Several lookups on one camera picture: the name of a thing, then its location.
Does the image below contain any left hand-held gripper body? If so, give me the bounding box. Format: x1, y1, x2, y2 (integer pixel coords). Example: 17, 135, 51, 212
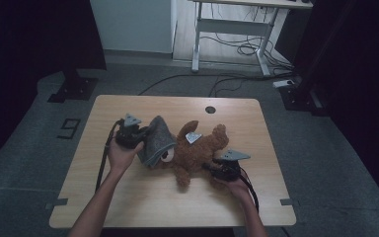
114, 113, 146, 150

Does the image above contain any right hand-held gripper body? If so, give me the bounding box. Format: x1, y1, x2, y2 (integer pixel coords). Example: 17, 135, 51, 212
211, 149, 252, 183

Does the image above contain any grey cloth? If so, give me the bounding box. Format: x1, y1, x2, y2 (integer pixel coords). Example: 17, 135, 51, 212
137, 115, 178, 168

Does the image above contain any brown teddy bear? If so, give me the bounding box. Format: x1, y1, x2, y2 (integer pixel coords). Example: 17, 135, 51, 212
154, 119, 230, 192

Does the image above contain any person's right hand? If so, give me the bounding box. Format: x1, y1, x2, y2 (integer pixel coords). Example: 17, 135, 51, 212
221, 177, 252, 202

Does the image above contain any person's left hand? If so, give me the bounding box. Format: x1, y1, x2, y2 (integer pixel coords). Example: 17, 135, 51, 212
107, 138, 145, 176

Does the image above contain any grey tape strip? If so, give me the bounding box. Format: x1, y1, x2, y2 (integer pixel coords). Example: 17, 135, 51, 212
44, 197, 69, 210
279, 197, 301, 207

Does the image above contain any black stand base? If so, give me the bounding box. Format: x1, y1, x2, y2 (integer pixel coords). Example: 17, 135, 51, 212
279, 83, 329, 117
47, 68, 99, 104

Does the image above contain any white power strip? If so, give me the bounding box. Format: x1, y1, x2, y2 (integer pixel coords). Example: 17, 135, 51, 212
272, 78, 295, 89

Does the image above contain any dark curtain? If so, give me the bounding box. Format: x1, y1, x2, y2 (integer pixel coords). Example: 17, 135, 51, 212
292, 0, 379, 211
0, 0, 107, 172

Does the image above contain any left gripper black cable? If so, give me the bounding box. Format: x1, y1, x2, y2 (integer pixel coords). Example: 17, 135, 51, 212
95, 118, 126, 193

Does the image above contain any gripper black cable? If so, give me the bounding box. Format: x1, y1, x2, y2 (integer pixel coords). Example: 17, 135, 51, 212
238, 167, 261, 213
95, 118, 126, 193

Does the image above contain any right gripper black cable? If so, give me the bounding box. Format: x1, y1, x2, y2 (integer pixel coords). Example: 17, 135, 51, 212
238, 167, 261, 213

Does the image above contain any long black floor cable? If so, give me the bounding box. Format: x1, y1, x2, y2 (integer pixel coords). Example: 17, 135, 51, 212
137, 72, 297, 98

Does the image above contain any tangle of black cables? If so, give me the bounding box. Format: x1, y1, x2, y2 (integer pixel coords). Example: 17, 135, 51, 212
200, 33, 294, 72

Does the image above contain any white desk frame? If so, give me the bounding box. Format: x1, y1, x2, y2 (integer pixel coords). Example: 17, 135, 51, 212
190, 0, 314, 77

